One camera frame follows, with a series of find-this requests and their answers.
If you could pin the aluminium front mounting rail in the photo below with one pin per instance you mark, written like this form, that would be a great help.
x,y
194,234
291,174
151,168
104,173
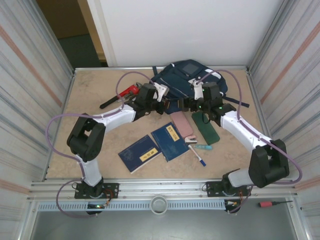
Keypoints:
x,y
160,187

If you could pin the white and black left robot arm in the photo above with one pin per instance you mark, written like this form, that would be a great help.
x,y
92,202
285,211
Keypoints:
x,y
115,117

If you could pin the white pen with blue cap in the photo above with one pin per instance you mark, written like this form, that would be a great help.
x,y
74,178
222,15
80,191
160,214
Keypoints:
x,y
197,156

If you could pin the aluminium back table rail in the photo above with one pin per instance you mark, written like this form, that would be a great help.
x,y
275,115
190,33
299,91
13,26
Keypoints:
x,y
237,67

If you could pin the right controller circuit board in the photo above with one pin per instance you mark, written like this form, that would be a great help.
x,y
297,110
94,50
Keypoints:
x,y
231,203

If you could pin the grey round pipe fitting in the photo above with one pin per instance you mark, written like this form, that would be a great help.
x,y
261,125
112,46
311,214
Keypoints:
x,y
159,207

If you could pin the red pipe wrench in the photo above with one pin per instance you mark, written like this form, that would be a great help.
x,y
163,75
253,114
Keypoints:
x,y
125,93

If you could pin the pink pencil case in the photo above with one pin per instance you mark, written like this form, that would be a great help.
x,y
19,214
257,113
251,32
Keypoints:
x,y
181,123

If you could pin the left controller circuit board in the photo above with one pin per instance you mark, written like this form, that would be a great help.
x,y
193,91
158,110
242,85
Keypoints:
x,y
96,206

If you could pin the controller circuit board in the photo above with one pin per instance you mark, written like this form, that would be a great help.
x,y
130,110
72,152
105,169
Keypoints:
x,y
231,203
96,206

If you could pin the blue notebook with yellow label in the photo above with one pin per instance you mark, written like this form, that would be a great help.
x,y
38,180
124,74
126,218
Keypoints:
x,y
135,155
167,142

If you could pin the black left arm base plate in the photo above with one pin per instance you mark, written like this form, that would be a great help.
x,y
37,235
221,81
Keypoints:
x,y
113,187

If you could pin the dark green pencil case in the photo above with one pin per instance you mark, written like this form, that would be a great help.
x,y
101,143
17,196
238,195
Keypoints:
x,y
207,132

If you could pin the white door frame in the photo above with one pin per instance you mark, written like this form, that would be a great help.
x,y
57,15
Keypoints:
x,y
103,37

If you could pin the pink and white stapler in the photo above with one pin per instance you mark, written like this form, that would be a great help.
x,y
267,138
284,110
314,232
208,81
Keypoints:
x,y
190,140

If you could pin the navy blue backpack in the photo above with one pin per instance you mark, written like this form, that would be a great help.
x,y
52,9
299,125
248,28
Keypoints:
x,y
180,75

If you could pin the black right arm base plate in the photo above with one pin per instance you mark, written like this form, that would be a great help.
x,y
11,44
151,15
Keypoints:
x,y
211,187

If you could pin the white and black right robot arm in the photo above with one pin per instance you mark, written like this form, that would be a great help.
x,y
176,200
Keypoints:
x,y
240,127

